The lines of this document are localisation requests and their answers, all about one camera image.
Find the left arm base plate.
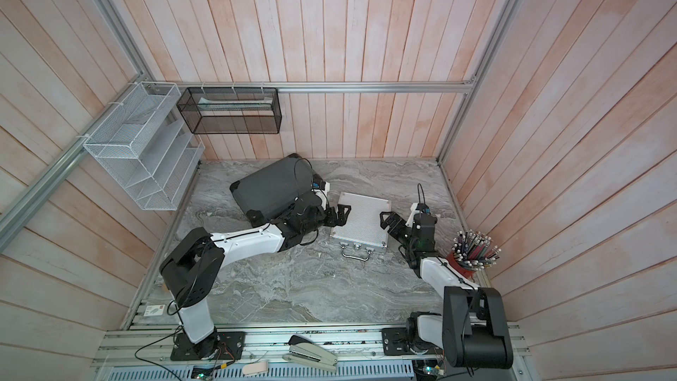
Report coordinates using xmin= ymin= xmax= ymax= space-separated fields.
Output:
xmin=170 ymin=331 xmax=246 ymax=362

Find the white wire mesh shelf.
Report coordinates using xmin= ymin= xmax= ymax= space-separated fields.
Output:
xmin=85 ymin=82 xmax=205 ymax=212

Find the silver aluminium poker case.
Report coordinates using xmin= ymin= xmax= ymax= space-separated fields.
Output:
xmin=330 ymin=192 xmax=391 ymax=262

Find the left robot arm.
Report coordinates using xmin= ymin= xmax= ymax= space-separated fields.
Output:
xmin=160 ymin=190 xmax=352 ymax=345

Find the grey stapler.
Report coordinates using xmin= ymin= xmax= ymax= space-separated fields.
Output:
xmin=282 ymin=335 xmax=338 ymax=372

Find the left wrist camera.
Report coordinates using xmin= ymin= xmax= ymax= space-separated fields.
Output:
xmin=312 ymin=175 xmax=330 ymax=195

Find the bundle of pencils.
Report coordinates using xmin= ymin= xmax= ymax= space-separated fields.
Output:
xmin=452 ymin=230 xmax=502 ymax=271

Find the dark grey poker case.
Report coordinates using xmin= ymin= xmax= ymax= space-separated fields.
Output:
xmin=229 ymin=153 xmax=324 ymax=228

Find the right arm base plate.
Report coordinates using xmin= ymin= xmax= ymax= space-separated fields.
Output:
xmin=381 ymin=327 xmax=443 ymax=356

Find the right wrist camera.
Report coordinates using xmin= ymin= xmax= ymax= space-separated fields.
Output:
xmin=405 ymin=203 xmax=430 ymax=228

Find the white label card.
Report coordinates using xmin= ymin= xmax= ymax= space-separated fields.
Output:
xmin=144 ymin=304 xmax=166 ymax=318

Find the black mesh basket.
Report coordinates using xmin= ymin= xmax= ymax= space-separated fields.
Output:
xmin=177 ymin=86 xmax=283 ymax=135

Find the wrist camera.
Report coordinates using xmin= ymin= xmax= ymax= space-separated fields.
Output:
xmin=405 ymin=203 xmax=430 ymax=228
xmin=312 ymin=175 xmax=330 ymax=195

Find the pink eraser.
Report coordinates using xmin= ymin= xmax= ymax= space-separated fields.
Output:
xmin=242 ymin=361 xmax=269 ymax=377

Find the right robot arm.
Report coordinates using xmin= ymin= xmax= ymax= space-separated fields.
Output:
xmin=380 ymin=210 xmax=514 ymax=370

